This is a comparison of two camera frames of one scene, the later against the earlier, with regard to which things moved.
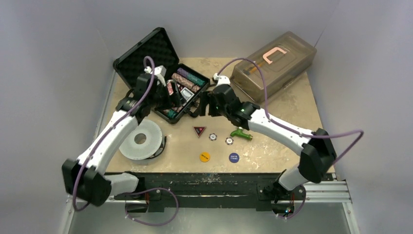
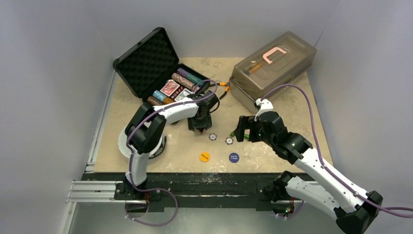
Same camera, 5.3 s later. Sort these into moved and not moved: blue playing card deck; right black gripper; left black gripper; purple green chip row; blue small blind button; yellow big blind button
Moved: left black gripper; right black gripper
Not moved: blue playing card deck; yellow big blind button; blue small blind button; purple green chip row
